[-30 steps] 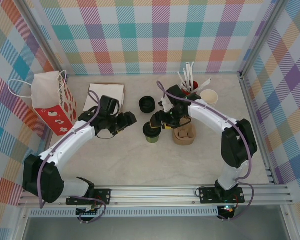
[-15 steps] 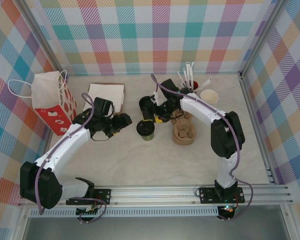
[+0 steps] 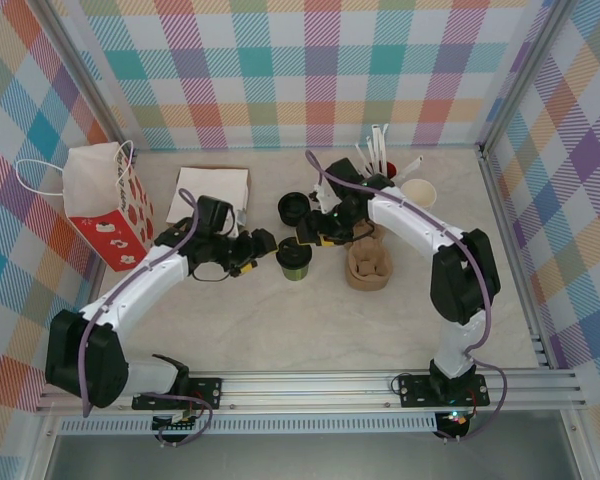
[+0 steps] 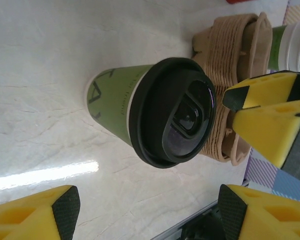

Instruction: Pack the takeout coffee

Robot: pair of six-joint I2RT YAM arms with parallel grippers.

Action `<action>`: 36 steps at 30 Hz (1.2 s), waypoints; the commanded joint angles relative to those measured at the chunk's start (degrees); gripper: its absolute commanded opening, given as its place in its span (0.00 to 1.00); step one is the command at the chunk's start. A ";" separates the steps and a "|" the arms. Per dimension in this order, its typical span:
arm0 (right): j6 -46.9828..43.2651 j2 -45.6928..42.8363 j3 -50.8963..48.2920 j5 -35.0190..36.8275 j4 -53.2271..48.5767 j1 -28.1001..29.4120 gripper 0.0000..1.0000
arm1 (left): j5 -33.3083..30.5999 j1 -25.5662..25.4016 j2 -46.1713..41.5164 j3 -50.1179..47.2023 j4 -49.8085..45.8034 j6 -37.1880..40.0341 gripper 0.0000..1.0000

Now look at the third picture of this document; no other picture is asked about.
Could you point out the black plastic cup lid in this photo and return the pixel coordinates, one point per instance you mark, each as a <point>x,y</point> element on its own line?
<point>294,251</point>
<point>294,205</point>

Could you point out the green paper coffee cup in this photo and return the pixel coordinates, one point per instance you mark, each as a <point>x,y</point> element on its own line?
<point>295,272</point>

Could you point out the red and white paper bag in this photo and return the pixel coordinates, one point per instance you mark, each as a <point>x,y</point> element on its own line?
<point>125,235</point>

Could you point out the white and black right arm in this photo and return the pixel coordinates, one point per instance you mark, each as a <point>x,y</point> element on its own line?
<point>415,215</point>

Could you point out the white wrapped straw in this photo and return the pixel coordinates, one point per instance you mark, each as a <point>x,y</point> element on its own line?
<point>361,156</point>
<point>376,145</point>
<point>384,142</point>
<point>412,166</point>
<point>369,150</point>

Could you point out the brown pulp cup carrier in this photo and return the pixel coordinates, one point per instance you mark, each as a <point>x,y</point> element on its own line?
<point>372,272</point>

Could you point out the white paper napkin stack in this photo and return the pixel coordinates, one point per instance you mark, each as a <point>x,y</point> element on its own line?
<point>210,182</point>

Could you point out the white paper cup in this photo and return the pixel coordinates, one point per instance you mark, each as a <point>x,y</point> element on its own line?
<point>417,192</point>

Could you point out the small circuit board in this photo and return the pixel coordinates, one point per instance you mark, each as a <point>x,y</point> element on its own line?
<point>175,425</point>
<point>457,419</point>

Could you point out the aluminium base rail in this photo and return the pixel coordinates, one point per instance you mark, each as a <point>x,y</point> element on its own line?
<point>305,390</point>

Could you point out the aluminium frame post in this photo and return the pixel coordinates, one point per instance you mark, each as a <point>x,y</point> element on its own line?
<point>530,70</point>
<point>87,75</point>

